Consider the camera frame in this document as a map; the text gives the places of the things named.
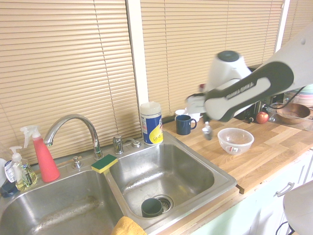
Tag brown wooden bowl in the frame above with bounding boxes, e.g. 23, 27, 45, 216
276, 103, 312, 125

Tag chrome sink soap dispenser knob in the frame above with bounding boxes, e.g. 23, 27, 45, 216
71, 155, 83, 170

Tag wide beige window blinds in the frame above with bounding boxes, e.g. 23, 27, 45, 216
0, 0, 143, 165

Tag dark blue mug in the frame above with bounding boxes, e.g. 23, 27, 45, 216
175, 114, 198, 136

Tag stack of pastel bowls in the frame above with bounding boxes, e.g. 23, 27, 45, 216
288, 92, 313, 108

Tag yellow cloth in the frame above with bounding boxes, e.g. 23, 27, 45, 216
111, 215, 148, 235

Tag green bowl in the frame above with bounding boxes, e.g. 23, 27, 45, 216
299, 84, 313, 95

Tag clear drinking glass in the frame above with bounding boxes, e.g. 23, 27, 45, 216
283, 91, 300, 106

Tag clear plastic tray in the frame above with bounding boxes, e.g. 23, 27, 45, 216
267, 102, 313, 132

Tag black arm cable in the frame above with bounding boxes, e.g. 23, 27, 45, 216
264, 85, 307, 110

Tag disinfecting wipes canister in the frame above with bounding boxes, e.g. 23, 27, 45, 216
140, 101, 164, 147

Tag dark cup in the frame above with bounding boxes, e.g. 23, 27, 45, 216
141, 197, 163, 218

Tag black floor cable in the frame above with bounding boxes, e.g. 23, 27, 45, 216
275, 218, 297, 235

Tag red apple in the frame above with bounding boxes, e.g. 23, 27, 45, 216
255, 111, 269, 125

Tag stainless steel double sink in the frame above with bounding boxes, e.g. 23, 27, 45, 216
0, 131, 238, 235

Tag metal drain strainer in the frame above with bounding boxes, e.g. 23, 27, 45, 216
154, 194, 175, 212

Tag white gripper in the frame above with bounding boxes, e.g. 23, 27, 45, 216
185, 93, 208, 121

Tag metal drawer handle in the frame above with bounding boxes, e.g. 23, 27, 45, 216
273, 182, 295, 198

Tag pale green cabinet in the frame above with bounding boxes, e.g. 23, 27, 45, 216
193, 146, 313, 235

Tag narrow beige window blinds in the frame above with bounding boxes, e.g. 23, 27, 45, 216
281, 0, 313, 47

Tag chrome faucet side handle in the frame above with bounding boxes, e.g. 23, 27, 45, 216
112, 134, 125, 155

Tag clear hand soap pump bottle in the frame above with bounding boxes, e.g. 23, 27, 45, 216
9, 146, 39, 192

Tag chrome gooseneck faucet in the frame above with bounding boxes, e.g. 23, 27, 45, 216
43, 114, 104, 161

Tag white bottle with blue label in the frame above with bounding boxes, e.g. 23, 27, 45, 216
0, 158, 18, 198

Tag yellow green sponge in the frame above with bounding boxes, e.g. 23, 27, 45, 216
91, 154, 118, 175

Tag black silver toaster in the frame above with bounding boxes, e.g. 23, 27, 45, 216
233, 94, 284, 122

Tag metal spoon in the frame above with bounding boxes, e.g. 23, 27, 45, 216
201, 119, 214, 141

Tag red spray bottle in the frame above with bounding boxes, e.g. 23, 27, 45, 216
20, 125, 61, 183

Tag clear plastic bowl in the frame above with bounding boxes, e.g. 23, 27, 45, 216
217, 127, 255, 156

